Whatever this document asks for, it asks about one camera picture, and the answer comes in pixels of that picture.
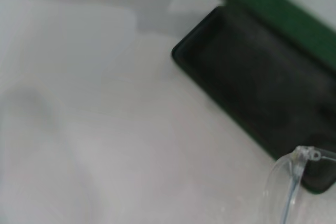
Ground green glasses case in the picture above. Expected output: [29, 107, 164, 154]
[171, 0, 336, 196]

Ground clear white glasses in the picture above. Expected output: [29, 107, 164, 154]
[262, 145, 336, 224]

